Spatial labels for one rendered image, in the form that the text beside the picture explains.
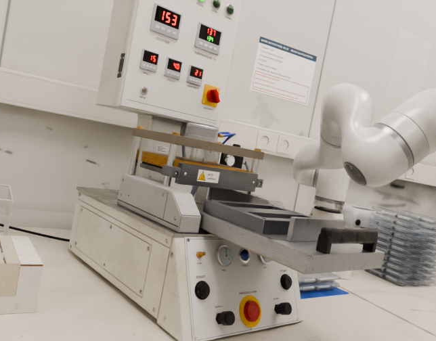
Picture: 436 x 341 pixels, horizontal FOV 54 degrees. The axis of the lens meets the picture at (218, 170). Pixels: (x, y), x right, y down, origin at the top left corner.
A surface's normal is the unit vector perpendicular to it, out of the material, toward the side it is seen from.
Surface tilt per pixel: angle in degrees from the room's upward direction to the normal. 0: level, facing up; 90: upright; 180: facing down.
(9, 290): 90
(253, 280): 65
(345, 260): 90
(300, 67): 90
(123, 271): 90
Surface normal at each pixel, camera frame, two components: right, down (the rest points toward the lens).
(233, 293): 0.66, -0.27
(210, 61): 0.64, 0.16
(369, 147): -0.38, -0.40
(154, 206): -0.75, -0.11
